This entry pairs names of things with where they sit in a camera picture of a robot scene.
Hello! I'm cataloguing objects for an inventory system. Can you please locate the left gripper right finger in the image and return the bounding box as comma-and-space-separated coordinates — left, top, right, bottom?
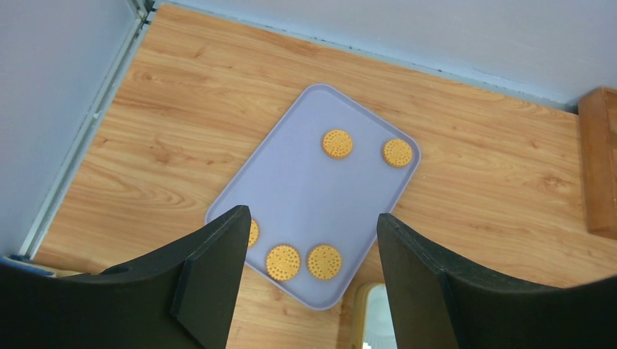
377, 213, 616, 348

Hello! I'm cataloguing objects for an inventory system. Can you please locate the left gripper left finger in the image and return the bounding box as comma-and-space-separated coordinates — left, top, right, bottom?
1, 205, 251, 348

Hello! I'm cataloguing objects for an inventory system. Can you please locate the gold square cookie tin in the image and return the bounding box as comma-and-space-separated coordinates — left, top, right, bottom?
350, 283, 397, 349

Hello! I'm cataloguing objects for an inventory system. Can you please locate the round yellow cookie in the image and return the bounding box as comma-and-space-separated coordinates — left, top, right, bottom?
247, 219, 260, 249
266, 244, 301, 281
382, 138, 413, 168
306, 244, 343, 280
322, 129, 354, 159

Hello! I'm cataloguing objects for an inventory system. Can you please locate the lavender plastic tray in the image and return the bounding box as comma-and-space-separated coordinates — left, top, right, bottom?
204, 84, 421, 310

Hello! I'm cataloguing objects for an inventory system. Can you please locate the wooden compartment organizer box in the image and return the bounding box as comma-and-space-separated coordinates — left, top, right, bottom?
578, 87, 616, 240

